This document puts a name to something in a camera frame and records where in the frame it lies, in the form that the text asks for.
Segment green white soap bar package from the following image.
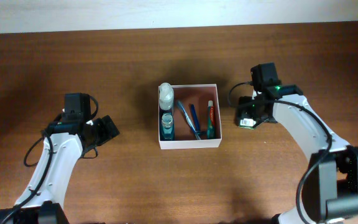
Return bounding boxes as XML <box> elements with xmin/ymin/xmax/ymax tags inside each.
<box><xmin>238</xmin><ymin>118</ymin><xmax>257</xmax><ymax>129</ymax></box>

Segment green red toothpaste tube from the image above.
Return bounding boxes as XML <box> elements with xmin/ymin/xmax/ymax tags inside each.
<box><xmin>207</xmin><ymin>100</ymin><xmax>216</xmax><ymax>139</ymax></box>

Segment blue disposable razor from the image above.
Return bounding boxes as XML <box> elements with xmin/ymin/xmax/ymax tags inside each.
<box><xmin>190</xmin><ymin>104</ymin><xmax>207</xmax><ymax>140</ymax></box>

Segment blue mouthwash bottle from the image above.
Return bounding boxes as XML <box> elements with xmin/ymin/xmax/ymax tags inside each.
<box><xmin>160</xmin><ymin>113</ymin><xmax>175</xmax><ymax>141</ymax></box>

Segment blue white toothbrush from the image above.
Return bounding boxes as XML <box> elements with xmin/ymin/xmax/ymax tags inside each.
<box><xmin>177</xmin><ymin>100</ymin><xmax>201</xmax><ymax>140</ymax></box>

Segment clear foam soap pump bottle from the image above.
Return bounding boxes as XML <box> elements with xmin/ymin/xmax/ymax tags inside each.
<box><xmin>158</xmin><ymin>83</ymin><xmax>174</xmax><ymax>111</ymax></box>

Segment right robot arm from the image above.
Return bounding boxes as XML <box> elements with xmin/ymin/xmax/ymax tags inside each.
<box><xmin>236</xmin><ymin>85</ymin><xmax>358</xmax><ymax>223</ymax></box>

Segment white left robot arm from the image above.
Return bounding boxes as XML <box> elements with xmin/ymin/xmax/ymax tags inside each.
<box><xmin>0</xmin><ymin>115</ymin><xmax>119</xmax><ymax>223</ymax></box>

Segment pink cardboard box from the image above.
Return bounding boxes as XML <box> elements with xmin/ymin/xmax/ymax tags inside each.
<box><xmin>158</xmin><ymin>84</ymin><xmax>223</xmax><ymax>150</ymax></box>

